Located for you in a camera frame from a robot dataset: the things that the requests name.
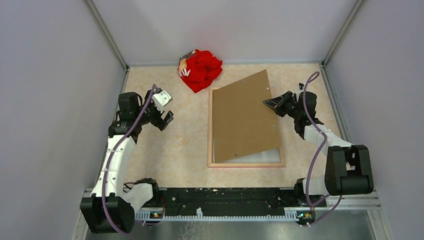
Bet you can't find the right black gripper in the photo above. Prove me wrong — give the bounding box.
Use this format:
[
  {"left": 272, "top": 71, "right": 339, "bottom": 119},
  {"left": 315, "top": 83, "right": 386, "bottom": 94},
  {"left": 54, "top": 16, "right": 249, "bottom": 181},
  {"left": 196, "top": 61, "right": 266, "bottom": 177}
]
[{"left": 263, "top": 91, "right": 302, "bottom": 120}]

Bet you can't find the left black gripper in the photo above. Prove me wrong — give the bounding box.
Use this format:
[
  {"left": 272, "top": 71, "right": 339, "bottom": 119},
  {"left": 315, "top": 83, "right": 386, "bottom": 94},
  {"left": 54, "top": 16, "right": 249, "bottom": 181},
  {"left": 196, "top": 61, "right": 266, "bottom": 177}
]
[{"left": 135, "top": 89, "right": 174, "bottom": 131}]

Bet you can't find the brown cardboard backing board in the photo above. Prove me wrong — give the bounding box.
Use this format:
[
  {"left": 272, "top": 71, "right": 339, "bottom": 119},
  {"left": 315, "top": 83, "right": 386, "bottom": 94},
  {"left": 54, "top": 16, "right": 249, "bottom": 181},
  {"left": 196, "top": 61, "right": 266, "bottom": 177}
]
[{"left": 212, "top": 69, "right": 283, "bottom": 163}]

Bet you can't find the pink wooden picture frame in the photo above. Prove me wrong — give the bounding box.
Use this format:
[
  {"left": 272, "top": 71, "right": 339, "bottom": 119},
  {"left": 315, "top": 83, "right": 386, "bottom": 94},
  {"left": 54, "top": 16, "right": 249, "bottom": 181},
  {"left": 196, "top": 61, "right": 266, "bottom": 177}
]
[{"left": 207, "top": 87, "right": 286, "bottom": 169}]

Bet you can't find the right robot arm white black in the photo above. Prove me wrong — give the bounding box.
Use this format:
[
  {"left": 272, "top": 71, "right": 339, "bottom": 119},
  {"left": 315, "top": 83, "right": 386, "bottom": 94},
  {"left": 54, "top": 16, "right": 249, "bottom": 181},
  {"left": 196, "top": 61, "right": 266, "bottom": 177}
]
[{"left": 263, "top": 91, "right": 374, "bottom": 207}]

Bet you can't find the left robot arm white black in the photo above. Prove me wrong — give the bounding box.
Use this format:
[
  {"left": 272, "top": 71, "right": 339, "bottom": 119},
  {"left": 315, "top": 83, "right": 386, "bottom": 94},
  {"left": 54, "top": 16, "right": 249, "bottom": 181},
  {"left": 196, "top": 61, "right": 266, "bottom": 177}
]
[{"left": 80, "top": 87, "right": 174, "bottom": 235}]

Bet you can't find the crumpled red cloth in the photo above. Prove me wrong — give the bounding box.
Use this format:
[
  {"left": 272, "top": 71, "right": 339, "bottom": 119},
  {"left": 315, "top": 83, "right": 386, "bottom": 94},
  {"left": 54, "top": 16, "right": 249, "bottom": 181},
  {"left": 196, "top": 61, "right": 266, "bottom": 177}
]
[{"left": 177, "top": 49, "right": 223, "bottom": 93}]

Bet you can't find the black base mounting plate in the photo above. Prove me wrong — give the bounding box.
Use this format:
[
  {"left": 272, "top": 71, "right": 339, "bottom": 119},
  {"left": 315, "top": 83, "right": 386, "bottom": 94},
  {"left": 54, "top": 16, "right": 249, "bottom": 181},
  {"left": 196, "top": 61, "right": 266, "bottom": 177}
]
[{"left": 142, "top": 187, "right": 308, "bottom": 217}]

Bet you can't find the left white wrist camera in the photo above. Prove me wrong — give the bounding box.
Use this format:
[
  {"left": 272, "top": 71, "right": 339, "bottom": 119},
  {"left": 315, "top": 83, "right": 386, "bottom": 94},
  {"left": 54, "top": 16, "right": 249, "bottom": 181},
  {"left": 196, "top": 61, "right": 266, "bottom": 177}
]
[{"left": 151, "top": 87, "right": 173, "bottom": 113}]

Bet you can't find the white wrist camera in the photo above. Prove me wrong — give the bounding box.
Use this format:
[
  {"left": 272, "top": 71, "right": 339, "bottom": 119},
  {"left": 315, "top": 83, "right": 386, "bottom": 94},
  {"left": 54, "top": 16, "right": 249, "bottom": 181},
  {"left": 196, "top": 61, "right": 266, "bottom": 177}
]
[
  {"left": 298, "top": 82, "right": 305, "bottom": 91},
  {"left": 151, "top": 87, "right": 173, "bottom": 113}
]

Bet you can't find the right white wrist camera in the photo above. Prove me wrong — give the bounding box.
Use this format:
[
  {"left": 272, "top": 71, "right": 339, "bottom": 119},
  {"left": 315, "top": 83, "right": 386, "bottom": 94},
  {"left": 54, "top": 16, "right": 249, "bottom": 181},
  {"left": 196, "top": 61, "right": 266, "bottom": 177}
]
[{"left": 298, "top": 82, "right": 305, "bottom": 91}]

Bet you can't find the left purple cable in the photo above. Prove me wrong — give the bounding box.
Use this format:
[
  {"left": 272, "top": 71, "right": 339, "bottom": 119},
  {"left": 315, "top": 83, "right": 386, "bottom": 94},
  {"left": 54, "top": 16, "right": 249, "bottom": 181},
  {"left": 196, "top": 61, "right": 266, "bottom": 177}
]
[{"left": 100, "top": 83, "right": 166, "bottom": 234}]

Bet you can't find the aluminium front rail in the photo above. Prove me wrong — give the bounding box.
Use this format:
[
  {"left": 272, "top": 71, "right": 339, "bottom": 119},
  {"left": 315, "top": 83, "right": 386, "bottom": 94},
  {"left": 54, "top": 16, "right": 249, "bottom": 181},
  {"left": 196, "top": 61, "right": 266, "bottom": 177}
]
[{"left": 79, "top": 187, "right": 382, "bottom": 222}]

